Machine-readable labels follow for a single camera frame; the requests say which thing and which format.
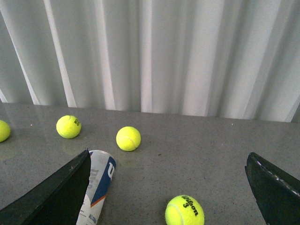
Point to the white pleated curtain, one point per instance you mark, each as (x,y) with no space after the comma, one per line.
(225,58)

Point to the white blue tennis ball can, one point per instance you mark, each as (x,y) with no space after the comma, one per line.
(103,166)

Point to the tennis ball with Wilson 3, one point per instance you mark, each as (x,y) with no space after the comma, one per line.
(184,210)

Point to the yellow tennis ball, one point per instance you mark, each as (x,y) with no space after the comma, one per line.
(5,131)
(128,138)

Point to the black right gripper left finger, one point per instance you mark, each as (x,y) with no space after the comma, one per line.
(55,201)

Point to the tennis ball with black logo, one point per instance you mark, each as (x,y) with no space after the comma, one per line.
(68,126)

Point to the middle yellow tennis ball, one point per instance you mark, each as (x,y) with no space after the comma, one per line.
(128,138)

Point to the leftmost yellow tennis ball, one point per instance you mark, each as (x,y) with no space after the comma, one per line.
(5,131)

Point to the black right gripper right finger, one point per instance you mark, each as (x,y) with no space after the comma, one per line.
(277,193)

